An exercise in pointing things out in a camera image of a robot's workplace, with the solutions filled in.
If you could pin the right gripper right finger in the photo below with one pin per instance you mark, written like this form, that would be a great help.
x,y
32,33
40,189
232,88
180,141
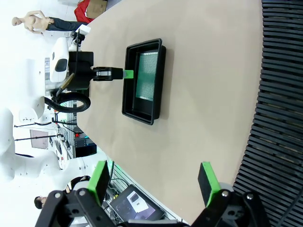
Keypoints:
x,y
210,186

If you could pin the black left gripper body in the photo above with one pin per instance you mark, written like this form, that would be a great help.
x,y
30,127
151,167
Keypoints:
x,y
80,71

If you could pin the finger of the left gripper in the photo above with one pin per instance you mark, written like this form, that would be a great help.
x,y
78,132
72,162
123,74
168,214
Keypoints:
x,y
104,73

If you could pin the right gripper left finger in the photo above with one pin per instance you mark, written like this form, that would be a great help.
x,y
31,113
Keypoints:
x,y
98,182

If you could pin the black plastic ESD tray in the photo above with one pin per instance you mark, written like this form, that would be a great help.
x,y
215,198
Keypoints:
x,y
129,101

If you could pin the green printed circuit board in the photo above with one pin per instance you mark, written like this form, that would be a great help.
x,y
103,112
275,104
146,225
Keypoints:
x,y
146,75

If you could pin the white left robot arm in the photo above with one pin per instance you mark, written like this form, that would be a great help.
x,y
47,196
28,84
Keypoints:
x,y
59,61

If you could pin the black tablet screen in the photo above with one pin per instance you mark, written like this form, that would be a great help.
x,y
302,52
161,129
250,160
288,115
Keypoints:
x,y
137,205

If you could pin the red cloth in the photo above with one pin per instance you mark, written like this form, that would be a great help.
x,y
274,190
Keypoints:
x,y
81,13

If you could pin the person with black hair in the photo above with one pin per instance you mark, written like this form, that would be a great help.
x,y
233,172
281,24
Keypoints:
x,y
40,202

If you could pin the brown cardboard box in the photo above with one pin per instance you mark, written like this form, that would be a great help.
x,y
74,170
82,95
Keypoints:
x,y
97,8

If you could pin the bare mannequin in jeans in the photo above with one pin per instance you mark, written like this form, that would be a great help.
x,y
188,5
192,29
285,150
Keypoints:
x,y
33,22

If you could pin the black tripod stand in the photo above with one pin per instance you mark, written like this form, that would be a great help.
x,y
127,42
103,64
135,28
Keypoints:
x,y
30,123

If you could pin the white display board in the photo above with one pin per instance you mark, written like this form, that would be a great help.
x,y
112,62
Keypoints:
x,y
39,139

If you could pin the black slotted board rack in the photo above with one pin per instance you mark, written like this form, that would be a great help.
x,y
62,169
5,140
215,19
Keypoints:
x,y
277,118

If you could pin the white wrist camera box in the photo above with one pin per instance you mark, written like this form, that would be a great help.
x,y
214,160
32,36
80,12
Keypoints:
x,y
84,30

